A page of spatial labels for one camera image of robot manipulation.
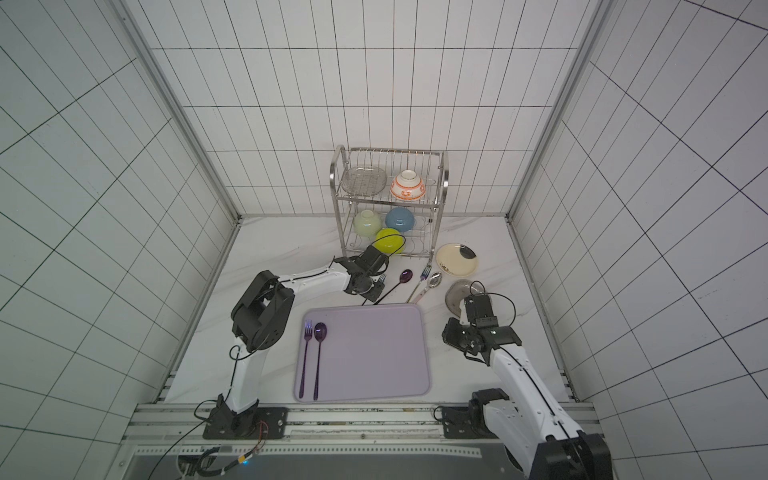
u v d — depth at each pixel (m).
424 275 1.01
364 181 0.92
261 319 0.53
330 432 0.72
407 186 0.85
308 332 0.88
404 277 1.00
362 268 0.75
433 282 0.98
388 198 0.86
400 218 1.10
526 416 0.46
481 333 0.59
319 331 0.87
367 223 1.07
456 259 1.06
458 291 0.97
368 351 0.84
